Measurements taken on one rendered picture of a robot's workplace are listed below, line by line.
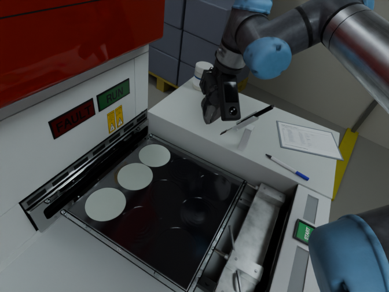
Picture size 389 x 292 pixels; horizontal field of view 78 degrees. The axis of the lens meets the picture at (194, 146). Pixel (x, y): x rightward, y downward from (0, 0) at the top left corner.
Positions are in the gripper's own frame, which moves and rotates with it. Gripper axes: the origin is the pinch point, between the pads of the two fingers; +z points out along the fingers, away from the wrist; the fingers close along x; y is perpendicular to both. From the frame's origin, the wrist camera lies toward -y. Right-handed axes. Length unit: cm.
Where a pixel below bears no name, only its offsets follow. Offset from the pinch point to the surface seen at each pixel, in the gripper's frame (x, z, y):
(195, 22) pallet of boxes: -54, 42, 148
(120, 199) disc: 27.9, 11.3, -14.7
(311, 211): -18.2, 0.7, -32.3
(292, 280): -2.3, -0.7, -44.9
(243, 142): -8.6, 0.7, -8.1
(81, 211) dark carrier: 37.4, 11.5, -16.2
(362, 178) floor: -184, 96, 5
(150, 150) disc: 16.4, 13.4, 1.5
